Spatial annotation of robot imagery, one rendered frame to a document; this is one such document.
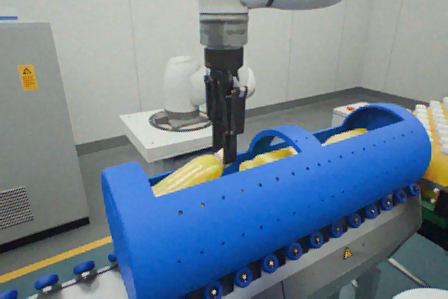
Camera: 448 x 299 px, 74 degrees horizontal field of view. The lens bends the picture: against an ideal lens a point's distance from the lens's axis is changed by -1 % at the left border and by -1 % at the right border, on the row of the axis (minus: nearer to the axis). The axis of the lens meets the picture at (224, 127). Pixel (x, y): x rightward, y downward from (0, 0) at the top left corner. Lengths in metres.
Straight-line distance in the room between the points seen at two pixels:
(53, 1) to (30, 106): 1.44
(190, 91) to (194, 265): 0.80
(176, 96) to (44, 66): 1.04
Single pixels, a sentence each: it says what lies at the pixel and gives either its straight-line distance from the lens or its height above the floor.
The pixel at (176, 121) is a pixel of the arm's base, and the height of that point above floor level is 1.07.
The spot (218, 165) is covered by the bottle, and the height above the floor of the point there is 1.21.
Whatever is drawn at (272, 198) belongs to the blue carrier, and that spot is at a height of 1.16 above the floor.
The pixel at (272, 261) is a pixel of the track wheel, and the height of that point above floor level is 0.97.
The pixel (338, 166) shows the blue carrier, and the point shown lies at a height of 1.17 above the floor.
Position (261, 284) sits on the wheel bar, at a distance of 0.78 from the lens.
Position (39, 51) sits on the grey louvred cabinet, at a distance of 2.05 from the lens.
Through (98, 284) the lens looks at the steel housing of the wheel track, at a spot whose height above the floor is 0.93.
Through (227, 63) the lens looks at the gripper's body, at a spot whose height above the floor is 1.42.
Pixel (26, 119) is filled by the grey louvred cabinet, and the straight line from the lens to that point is 2.13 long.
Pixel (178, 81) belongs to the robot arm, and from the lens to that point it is 1.22.
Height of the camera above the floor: 1.51
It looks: 22 degrees down
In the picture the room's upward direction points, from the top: straight up
